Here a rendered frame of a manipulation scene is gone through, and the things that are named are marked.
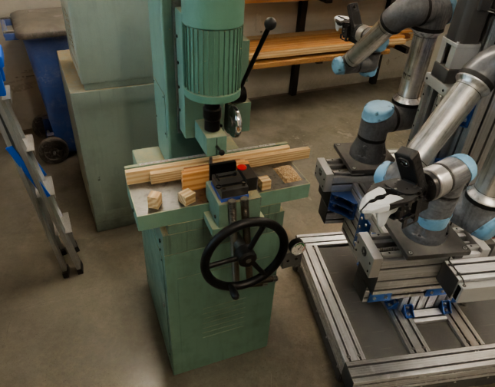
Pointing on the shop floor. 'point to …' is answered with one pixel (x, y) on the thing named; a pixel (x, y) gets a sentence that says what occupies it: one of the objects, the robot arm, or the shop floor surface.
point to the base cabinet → (207, 303)
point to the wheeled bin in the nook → (45, 76)
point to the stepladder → (30, 166)
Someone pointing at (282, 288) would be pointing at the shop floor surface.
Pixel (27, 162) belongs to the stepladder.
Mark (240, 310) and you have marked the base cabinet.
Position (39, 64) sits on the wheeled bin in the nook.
